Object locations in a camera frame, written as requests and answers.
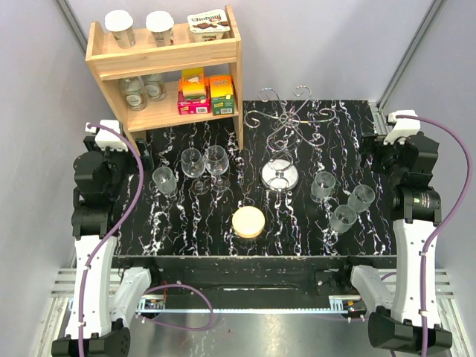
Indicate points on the green Scrub Daddy box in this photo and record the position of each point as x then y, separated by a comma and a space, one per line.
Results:
222, 100

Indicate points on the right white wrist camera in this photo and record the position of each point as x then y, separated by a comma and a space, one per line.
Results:
402, 126

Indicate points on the ribbed goblet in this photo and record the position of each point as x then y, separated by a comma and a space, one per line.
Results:
165, 181
361, 198
342, 219
322, 186

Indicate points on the clear stemmed wine glass right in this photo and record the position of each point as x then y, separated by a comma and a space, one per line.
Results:
217, 164

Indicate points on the right clear glass bottle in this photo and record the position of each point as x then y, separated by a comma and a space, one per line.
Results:
154, 85

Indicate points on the round yellow wooden coaster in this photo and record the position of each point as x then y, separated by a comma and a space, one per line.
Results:
248, 222

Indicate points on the left white lidded cup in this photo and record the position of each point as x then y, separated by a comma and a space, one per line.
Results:
119, 23

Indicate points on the white lidded cup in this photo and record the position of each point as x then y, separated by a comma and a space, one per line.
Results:
119, 23
160, 24

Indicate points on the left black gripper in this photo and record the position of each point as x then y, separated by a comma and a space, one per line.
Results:
134, 163

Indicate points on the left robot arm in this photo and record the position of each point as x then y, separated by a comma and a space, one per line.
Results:
99, 324

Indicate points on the clear stemmed wine glass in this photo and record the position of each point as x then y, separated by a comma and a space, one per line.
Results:
217, 164
193, 166

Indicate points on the wooden two-tier shelf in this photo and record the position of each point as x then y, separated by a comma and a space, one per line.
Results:
109, 63

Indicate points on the chrome wine glass rack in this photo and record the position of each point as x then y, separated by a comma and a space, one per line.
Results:
280, 174

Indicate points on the right white lidded cup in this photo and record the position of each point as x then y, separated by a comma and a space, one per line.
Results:
160, 24

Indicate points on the Chobani yogurt tub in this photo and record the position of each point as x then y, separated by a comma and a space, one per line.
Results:
208, 26

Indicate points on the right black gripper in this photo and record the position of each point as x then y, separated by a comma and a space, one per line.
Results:
375, 144

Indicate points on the clear glass bottle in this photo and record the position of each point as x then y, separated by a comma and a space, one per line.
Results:
132, 90
154, 85

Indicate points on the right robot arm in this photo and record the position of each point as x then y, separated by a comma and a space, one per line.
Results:
405, 320

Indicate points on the pink sponge box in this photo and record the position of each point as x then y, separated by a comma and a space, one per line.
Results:
193, 92

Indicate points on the left clear glass bottle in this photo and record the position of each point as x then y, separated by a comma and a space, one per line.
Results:
132, 90

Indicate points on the clear stemmed wine glass left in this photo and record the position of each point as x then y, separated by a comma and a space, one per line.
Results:
193, 166

